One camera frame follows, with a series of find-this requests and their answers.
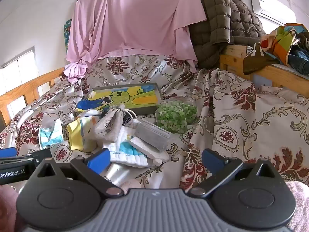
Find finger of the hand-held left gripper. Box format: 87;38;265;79
0;147;18;159
24;149;53;166

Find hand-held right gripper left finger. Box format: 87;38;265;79
31;148;124;197

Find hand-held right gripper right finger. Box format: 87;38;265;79
188;148;281;197

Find striped yellow towel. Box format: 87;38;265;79
66;109;100;151

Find grey tray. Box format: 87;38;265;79
82;82;163;115

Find teal white plastic packet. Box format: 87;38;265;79
39;118;64;150

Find white blue printed washcloth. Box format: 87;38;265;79
103;126;156;168

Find white cotton pad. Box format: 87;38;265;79
130;136;170;163

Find floral bedspread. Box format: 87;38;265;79
0;53;309;199

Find bag of green pieces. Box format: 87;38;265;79
155;96;198;134

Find grey face mask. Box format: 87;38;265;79
134;119;172;151

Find window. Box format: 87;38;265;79
0;47;40;95

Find pink fleece garment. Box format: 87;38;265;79
286;181;309;232

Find dark garment with white letters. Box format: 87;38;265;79
243;42;278;75

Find blue jeans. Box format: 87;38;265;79
287;47;309;69

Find olive quilted jacket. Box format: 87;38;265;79
188;0;266;69

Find colourful patchwork cloth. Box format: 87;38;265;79
261;23;309;66

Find pink sheet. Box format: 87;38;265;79
63;0;208;85

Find white air conditioner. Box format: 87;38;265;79
250;0;297;26

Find grey drawstring pouch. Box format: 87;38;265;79
94;105;138;143

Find wooden bed rail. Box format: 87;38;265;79
0;67;65;126

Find wooden bed frame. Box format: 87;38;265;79
220;44;309;90

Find colourful wall poster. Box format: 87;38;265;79
63;18;72;54

